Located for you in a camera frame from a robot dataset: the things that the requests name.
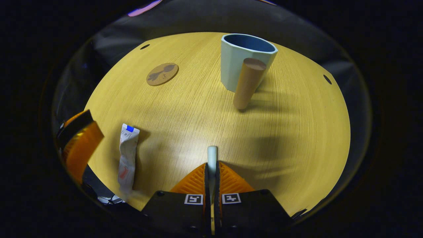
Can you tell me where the white toothpaste tube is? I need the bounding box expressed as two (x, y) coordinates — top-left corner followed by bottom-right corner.
(118, 123), (140, 195)

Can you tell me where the pale blue cup wooden handle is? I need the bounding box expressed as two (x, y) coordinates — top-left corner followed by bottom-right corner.
(220, 33), (279, 110)

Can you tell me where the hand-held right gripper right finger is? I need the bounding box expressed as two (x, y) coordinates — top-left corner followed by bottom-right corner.
(214, 161), (293, 237)

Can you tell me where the black backdrop cloth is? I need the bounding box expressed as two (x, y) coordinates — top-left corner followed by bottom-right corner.
(53, 0), (364, 109)

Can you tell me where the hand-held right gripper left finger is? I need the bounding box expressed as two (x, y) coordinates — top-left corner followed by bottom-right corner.
(141, 163), (211, 237)

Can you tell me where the round brown coaster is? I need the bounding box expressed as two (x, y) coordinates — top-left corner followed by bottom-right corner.
(146, 62), (179, 87)

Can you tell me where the pale green toothbrush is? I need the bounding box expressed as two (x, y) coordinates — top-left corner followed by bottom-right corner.
(207, 145), (218, 203)

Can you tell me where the wooden desktop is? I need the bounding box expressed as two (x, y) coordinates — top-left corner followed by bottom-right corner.
(84, 32), (351, 217)

